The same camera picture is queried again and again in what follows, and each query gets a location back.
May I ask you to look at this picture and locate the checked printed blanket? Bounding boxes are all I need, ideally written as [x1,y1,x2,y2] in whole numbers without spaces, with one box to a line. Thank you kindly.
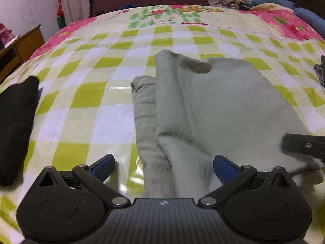
[0,3,325,244]

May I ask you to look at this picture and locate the dark grey cloth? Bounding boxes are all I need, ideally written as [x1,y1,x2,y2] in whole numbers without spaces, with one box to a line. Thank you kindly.
[313,55,325,88]

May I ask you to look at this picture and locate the wooden desk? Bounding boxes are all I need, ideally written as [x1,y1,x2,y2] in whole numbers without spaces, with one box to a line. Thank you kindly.
[0,24,46,83]

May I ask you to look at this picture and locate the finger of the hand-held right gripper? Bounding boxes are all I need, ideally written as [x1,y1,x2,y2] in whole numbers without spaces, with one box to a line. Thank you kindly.
[281,133,325,162]

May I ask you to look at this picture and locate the red cloth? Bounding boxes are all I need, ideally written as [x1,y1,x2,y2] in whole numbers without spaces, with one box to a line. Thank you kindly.
[0,22,14,49]

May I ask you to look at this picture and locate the light green pants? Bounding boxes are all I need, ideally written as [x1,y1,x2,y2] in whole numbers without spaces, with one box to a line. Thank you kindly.
[130,49,325,199]

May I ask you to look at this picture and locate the pile of mixed clothes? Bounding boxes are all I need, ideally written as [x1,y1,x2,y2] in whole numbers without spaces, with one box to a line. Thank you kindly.
[223,0,262,12]

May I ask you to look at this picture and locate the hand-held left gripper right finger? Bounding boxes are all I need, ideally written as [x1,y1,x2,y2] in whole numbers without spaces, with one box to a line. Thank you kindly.
[197,155,293,208]

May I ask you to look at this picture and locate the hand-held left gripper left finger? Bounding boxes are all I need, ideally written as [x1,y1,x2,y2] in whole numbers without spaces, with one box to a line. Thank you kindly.
[38,154,130,208]

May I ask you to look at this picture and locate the black folded cloth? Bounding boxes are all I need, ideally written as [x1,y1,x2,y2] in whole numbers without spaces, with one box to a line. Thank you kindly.
[0,76,40,187]

